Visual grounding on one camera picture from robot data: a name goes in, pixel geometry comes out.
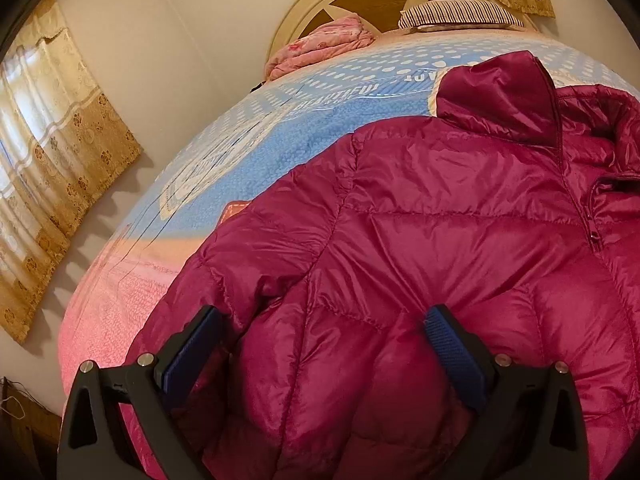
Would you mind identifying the dark wooden bedside cabinet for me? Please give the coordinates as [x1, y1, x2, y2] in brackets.
[1, 377, 62, 479]

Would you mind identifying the magenta puffer down jacket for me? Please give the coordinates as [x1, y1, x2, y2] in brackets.
[127, 51, 639, 479]

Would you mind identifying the striped pillow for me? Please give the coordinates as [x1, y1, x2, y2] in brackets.
[398, 0, 525, 30]

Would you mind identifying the beige floral left curtain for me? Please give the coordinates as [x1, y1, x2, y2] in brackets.
[1, 0, 142, 344]

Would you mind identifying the blue pink patterned bedspread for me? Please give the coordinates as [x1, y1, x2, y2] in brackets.
[58, 32, 639, 386]

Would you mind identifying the pink folded blanket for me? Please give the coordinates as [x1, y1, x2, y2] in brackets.
[264, 14, 375, 82]

